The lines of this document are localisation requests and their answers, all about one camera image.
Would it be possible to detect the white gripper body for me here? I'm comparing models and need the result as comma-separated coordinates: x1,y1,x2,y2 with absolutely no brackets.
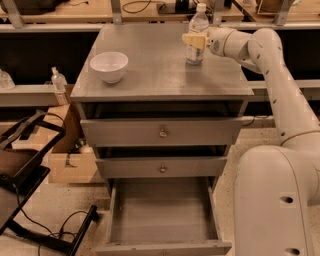
208,27,233,57

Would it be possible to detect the grey drawer cabinet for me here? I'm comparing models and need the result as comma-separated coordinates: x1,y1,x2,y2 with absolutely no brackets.
70,22,255,256

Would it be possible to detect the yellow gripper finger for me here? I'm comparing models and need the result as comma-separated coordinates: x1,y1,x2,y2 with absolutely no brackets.
182,33,208,50

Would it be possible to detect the black floor cable left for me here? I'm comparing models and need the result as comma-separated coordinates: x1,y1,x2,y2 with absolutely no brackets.
14,186,100,256

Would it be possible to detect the clear plastic water bottle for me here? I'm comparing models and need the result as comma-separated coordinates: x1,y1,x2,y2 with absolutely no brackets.
186,3,209,65

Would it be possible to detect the black cart frame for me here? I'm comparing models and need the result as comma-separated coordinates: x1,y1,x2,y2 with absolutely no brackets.
0,110,99,256

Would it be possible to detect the grey drawer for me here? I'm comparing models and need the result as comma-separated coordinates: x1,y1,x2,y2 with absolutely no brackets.
96,157,227,178
81,118,242,147
96,177,232,256

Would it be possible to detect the white bowl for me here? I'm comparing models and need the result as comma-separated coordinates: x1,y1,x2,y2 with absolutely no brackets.
90,52,129,83

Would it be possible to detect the cardboard box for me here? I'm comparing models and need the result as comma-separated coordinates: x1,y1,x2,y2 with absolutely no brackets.
47,85,103,184

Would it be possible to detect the grey top drawer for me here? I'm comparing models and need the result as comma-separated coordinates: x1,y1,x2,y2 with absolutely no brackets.
81,118,242,147

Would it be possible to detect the clear pump bottle left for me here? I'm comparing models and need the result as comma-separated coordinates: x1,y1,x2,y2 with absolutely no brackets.
51,67,67,91

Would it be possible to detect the grey middle drawer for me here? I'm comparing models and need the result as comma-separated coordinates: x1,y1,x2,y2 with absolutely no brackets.
96,157,227,178

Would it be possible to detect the grey bottom drawer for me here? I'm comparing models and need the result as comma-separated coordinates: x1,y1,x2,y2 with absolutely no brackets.
96,177,232,256

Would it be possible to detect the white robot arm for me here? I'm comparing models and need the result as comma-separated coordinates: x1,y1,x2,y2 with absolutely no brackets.
182,28,320,256

